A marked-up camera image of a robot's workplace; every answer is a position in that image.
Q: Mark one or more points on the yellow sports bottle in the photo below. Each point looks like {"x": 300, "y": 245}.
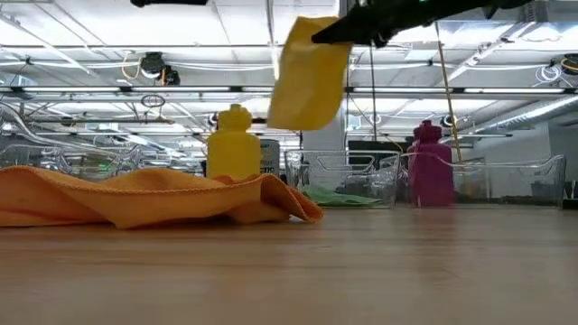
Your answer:
{"x": 234, "y": 153}

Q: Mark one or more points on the white building pillar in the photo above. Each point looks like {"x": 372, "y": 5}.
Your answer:
{"x": 325, "y": 140}

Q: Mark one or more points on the clear plastic bin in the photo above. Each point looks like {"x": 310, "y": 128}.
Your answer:
{"x": 343, "y": 171}
{"x": 519, "y": 180}
{"x": 90, "y": 167}

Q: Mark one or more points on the long ceiling light strip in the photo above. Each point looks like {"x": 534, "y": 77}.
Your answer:
{"x": 135, "y": 89}

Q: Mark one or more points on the magenta sports bottle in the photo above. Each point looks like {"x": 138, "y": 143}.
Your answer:
{"x": 429, "y": 171}

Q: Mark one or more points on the orange microfibre cloth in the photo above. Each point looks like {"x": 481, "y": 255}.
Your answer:
{"x": 135, "y": 198}

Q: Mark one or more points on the silver ventilation duct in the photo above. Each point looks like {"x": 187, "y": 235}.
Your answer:
{"x": 542, "y": 110}

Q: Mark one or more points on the yellow microfibre cloth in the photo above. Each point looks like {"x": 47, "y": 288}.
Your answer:
{"x": 307, "y": 90}

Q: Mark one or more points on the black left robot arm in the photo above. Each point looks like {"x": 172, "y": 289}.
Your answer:
{"x": 171, "y": 2}

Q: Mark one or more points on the white drink can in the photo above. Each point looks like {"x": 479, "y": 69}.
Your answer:
{"x": 271, "y": 158}

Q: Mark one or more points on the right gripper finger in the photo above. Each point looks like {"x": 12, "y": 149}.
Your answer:
{"x": 406, "y": 13}

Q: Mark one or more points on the green microfibre cloth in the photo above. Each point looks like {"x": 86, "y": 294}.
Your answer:
{"x": 334, "y": 197}

